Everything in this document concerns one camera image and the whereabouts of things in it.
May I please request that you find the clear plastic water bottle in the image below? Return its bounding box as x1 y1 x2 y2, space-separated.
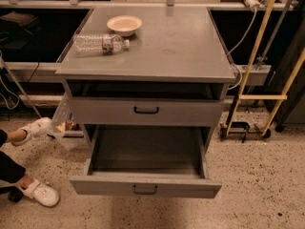
74 33 130 55

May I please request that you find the white sneaker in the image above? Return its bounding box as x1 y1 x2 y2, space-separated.
17 179 60 207
12 117 51 146

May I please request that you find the grey top drawer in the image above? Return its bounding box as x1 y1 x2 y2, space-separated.
69 97 224 126

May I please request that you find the white sneaker lower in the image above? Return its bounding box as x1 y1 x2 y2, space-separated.
17 179 60 207

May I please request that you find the white power cable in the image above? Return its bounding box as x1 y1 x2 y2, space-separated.
226 7 259 92

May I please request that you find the grey drawer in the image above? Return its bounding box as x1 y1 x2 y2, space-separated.
69 97 224 126
71 126 221 198

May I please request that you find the white ceramic bowl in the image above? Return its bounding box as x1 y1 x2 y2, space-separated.
107 15 142 37

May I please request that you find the clear plastic bag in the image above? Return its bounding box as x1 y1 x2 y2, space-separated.
49 94 87 151

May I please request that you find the black chair caster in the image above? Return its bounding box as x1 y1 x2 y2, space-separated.
8 190 23 202

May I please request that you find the yellow wooden ladder frame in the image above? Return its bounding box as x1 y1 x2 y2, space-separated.
225 0 305 137

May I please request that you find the black trouser leg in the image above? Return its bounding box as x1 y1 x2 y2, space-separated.
0 130 26 183

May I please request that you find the white sneaker upper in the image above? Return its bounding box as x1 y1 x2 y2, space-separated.
12 117 51 146

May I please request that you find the grey metal drawer cabinet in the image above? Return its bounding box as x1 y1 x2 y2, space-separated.
56 4 234 145

